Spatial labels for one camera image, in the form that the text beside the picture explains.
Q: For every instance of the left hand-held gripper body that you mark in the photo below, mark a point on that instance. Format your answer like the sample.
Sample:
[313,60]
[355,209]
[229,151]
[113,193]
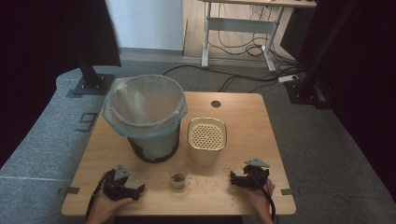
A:
[115,188]

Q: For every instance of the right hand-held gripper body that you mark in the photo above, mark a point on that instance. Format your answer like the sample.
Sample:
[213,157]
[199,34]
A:
[257,174]

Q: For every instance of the person's left hand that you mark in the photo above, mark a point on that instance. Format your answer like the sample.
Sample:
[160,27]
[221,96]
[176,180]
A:
[101,207]

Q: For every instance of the person's right hand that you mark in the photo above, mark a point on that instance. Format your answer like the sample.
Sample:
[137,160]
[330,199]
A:
[260,200]

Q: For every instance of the scattered crumbs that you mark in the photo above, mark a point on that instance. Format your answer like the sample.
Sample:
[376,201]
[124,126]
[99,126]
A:
[211,186]

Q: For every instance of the grey tape strip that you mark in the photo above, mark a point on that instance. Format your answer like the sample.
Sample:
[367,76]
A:
[287,191]
[69,190]

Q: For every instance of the small clear glass cup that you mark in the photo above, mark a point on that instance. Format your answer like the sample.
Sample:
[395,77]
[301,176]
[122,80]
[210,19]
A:
[178,180]

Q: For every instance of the black mesh trash bin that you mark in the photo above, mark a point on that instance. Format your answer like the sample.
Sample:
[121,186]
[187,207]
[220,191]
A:
[157,149]

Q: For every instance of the cream container with perforated insert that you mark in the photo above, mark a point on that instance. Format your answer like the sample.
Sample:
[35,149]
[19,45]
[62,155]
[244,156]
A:
[206,137]

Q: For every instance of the round dark table grommet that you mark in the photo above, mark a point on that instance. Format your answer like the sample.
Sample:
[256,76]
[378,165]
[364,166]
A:
[215,104]

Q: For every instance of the translucent plastic bin bag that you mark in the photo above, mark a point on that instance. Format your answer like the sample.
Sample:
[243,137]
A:
[143,102]

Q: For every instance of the black metal stand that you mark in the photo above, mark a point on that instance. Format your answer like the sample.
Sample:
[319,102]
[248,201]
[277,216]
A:
[91,79]
[306,90]

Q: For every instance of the white power strip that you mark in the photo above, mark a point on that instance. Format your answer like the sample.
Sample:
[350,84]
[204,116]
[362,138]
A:
[288,78]

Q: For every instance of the black curtain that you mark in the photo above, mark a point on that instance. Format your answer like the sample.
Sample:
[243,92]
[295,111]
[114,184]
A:
[367,77]
[46,37]

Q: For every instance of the white metal desk frame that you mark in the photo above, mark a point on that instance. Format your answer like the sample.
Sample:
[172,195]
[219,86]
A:
[239,25]

